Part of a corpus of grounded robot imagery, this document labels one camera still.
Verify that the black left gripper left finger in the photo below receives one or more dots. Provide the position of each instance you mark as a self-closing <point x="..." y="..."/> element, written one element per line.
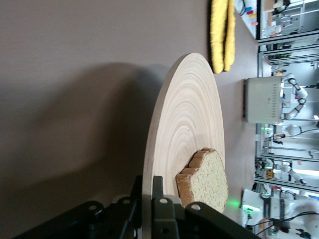
<point x="99" y="224"/>

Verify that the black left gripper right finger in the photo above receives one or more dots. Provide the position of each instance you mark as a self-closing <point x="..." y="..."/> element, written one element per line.
<point x="199" y="224"/>

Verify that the brown toast slice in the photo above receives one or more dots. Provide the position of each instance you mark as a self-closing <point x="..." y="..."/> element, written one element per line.
<point x="209" y="181"/>

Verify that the round wooden plate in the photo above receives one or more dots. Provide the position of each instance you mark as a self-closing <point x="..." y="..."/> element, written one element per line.
<point x="189" y="112"/>

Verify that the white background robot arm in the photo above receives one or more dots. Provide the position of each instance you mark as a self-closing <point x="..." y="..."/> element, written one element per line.
<point x="300" y="100"/>

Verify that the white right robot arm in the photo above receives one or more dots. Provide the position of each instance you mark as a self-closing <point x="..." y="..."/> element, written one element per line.
<point x="274" y="206"/>

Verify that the silver beige toaster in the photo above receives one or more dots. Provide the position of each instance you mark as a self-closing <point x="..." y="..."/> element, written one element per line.
<point x="261" y="99"/>

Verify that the aluminium background frame rail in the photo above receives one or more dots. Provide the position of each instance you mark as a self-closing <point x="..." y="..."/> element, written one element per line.
<point x="260" y="37"/>

